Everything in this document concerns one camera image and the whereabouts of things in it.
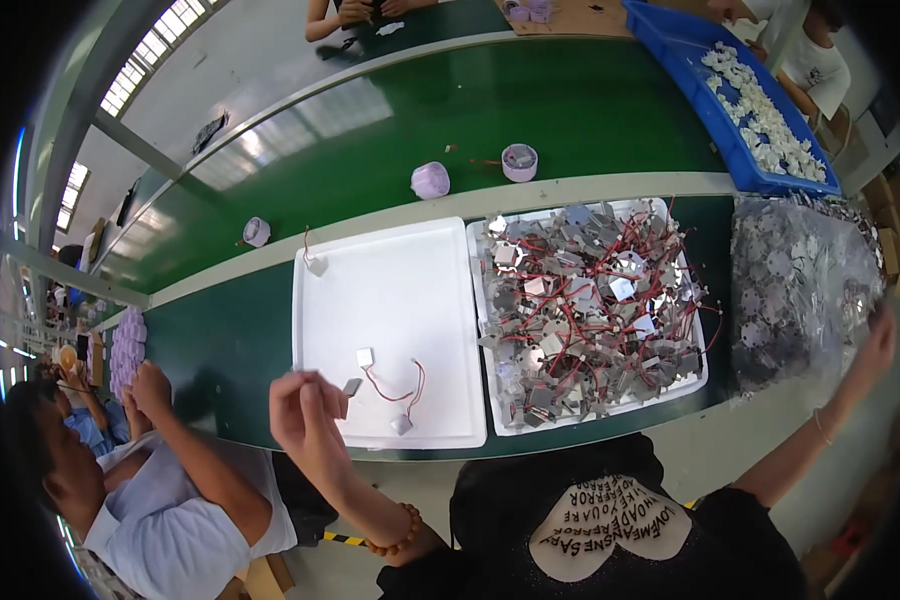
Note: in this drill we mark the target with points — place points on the person's left hand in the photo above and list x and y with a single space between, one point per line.
304 420

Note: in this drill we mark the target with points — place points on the person's right hand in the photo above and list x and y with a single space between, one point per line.
870 349

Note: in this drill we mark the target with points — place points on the person's right fingers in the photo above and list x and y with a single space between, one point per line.
881 322

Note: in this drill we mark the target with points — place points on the small grey metal plate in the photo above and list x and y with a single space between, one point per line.
352 387

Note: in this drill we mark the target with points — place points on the stack of cardboard boxes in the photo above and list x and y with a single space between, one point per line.
889 232

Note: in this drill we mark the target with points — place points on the clear bag of metal discs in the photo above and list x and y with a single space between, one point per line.
795 292

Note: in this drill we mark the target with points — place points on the heap of white plastic parts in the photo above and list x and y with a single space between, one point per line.
765 120

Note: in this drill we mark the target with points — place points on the blue plastic crate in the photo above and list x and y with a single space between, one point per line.
682 82

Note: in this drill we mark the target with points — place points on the person's body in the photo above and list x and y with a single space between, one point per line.
615 540

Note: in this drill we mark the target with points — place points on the purple tape roll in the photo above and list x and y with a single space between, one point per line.
256 232
430 181
520 163

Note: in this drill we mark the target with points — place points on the cardboard sheet with purple rolls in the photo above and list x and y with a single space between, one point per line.
562 16

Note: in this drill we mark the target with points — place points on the empty white foam tray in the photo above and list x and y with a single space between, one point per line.
412 300

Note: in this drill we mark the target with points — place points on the white scrap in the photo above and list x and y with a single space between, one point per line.
390 28

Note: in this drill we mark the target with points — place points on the wooden stool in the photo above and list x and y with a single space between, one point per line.
259 579

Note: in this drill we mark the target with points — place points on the black scrap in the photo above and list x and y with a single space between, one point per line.
210 133

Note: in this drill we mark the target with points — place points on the stack of purple rolls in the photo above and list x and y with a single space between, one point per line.
127 349

